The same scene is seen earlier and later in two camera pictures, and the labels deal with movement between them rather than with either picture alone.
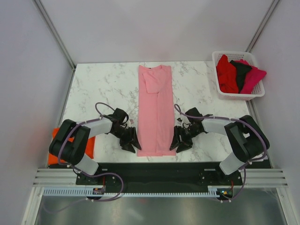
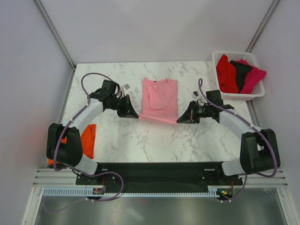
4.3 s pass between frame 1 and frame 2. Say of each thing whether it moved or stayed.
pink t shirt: moved
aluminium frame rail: stayed
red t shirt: stayed
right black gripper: moved
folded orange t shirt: stayed
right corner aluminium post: stayed
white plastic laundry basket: stayed
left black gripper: moved
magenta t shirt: stayed
